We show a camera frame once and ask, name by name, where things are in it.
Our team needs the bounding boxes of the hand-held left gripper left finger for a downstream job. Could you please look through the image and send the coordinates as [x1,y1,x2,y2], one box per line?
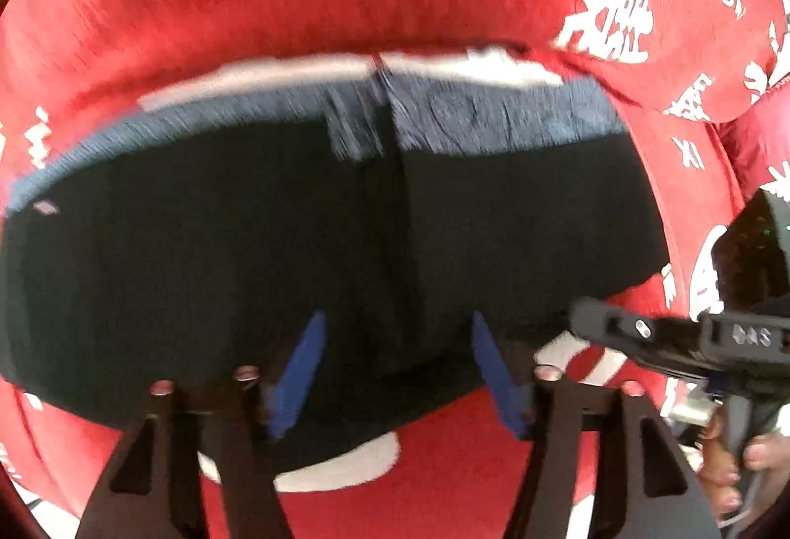
[74,309,328,539]

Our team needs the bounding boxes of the blue patterned cloth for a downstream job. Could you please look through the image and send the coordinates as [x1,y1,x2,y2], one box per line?
[6,73,631,215]

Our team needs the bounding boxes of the shiny red cloth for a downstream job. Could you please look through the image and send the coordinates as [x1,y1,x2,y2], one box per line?
[719,79,790,200]

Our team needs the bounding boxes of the person's right hand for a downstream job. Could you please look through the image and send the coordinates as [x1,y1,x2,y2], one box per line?
[700,409,790,521]

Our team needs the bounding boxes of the black pants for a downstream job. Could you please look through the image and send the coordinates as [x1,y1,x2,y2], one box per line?
[0,116,671,475]

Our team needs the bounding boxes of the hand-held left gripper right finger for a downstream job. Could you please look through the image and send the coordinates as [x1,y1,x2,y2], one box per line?
[470,309,723,539]

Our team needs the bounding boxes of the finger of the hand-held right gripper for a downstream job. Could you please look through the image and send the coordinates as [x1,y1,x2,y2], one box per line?
[568,297,708,370]

